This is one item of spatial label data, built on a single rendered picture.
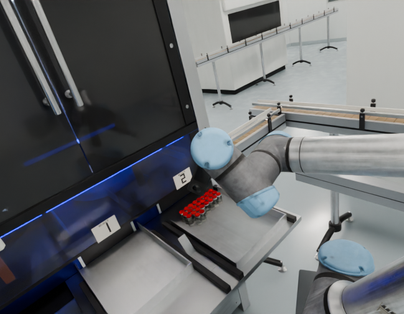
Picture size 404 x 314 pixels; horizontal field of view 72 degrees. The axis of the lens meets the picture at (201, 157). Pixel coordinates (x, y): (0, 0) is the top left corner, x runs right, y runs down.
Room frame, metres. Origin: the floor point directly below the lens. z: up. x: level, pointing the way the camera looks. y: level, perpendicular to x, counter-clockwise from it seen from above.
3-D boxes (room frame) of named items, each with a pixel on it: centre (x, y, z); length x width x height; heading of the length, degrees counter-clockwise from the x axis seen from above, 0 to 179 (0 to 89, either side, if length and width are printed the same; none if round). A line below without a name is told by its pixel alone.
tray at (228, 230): (0.80, -0.03, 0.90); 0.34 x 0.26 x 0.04; 35
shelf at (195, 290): (0.74, 0.14, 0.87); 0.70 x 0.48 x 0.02; 126
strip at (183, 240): (0.68, 0.09, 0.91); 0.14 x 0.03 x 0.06; 35
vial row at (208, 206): (0.89, 0.04, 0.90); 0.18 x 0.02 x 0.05; 125
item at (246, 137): (1.42, -0.24, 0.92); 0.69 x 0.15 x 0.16; 126
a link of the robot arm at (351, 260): (0.45, -0.27, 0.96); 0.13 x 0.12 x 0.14; 140
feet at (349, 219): (1.41, -0.77, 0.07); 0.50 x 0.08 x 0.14; 126
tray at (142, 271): (0.69, 0.31, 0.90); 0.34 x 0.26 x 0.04; 36
